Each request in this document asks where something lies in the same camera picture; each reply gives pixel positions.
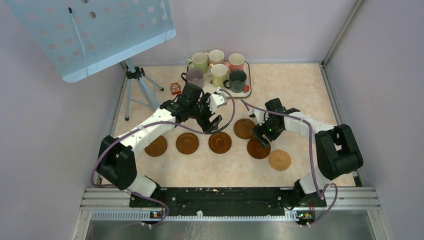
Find dark green mug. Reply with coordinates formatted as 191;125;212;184
223;70;247;93

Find light green mug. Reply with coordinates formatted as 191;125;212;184
186;52;209;74

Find light blue tripod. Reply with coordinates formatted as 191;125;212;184
123;59;165;122

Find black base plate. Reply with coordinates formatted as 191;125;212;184
129;187;327;217

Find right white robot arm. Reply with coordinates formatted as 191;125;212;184
249;98;364;207

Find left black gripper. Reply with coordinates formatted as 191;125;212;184
189;92;222;133

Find salmon pink mug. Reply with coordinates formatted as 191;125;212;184
228;53;245;72

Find blue perforated board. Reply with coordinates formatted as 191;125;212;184
5;0;176;83

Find small red toy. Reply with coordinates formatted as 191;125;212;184
170;82;182;96

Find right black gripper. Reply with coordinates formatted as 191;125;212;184
252;115;285;148

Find pale pink mug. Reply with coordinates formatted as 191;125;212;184
205;49;225;65

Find white cable duct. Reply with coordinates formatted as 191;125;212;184
91;210;299;222

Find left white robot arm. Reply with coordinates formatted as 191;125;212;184
94;83;227;207

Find yellow green mug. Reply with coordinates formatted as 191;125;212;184
209;63;229;88

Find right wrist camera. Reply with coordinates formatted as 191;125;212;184
248;108;268;126

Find purple mug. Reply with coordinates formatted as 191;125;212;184
180;68;205;88

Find woven rattan coaster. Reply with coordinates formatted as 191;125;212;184
268;149;292;172

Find brown wooden coaster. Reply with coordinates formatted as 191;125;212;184
208;132;232;154
144;135;168;157
247;137;271;160
233;118;256;140
175;132;199;155

